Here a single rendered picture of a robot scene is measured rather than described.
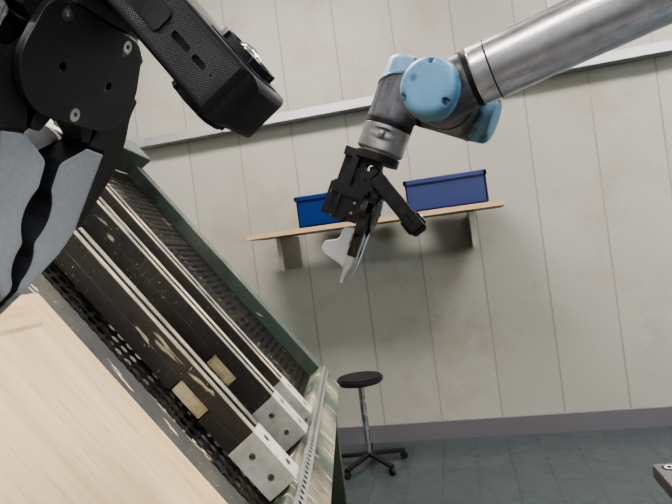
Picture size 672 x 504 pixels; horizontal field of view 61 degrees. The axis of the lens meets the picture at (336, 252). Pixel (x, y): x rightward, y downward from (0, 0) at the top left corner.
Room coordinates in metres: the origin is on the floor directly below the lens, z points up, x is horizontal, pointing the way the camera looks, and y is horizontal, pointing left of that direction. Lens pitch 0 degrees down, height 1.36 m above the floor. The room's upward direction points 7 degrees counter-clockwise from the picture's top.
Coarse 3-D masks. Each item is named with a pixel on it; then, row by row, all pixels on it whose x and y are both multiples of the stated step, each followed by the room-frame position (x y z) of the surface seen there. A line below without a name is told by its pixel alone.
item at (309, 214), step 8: (296, 200) 3.51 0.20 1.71; (304, 200) 3.50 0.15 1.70; (312, 200) 3.50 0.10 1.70; (320, 200) 3.49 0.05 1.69; (304, 208) 3.51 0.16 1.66; (312, 208) 3.50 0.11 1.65; (320, 208) 3.49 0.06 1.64; (304, 216) 3.52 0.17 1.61; (312, 216) 3.51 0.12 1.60; (320, 216) 3.50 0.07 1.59; (328, 216) 3.49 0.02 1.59; (304, 224) 3.52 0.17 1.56; (312, 224) 3.51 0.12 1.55; (320, 224) 3.50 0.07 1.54
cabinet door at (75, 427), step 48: (0, 336) 0.78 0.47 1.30; (48, 336) 0.88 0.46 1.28; (0, 384) 0.71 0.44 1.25; (48, 384) 0.79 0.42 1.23; (96, 384) 0.89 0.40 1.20; (0, 432) 0.65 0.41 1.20; (48, 432) 0.71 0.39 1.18; (96, 432) 0.80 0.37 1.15; (144, 432) 0.89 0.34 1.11; (0, 480) 0.60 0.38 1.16; (48, 480) 0.65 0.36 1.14; (96, 480) 0.72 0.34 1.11; (144, 480) 0.81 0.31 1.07; (192, 480) 0.90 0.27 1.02
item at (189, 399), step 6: (180, 384) 1.12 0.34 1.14; (174, 390) 1.12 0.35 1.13; (180, 390) 1.12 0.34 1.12; (186, 390) 1.12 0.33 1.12; (180, 396) 1.12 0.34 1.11; (186, 396) 1.12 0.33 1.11; (192, 396) 1.12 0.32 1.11; (186, 402) 1.12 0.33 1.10; (192, 402) 1.12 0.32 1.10; (198, 402) 1.12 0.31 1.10; (192, 408) 1.12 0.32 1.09; (198, 408) 1.12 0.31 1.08; (204, 408) 1.12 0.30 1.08; (198, 414) 1.12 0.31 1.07
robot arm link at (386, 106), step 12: (396, 60) 0.86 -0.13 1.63; (408, 60) 0.85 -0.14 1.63; (384, 72) 0.87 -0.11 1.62; (396, 72) 0.85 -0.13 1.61; (384, 84) 0.86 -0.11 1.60; (396, 84) 0.85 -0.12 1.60; (384, 96) 0.86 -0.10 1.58; (396, 96) 0.85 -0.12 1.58; (372, 108) 0.87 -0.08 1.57; (384, 108) 0.86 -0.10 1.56; (396, 108) 0.85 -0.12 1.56; (372, 120) 0.92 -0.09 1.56; (384, 120) 0.86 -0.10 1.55; (396, 120) 0.86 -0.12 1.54; (408, 120) 0.86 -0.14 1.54; (408, 132) 0.87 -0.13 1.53
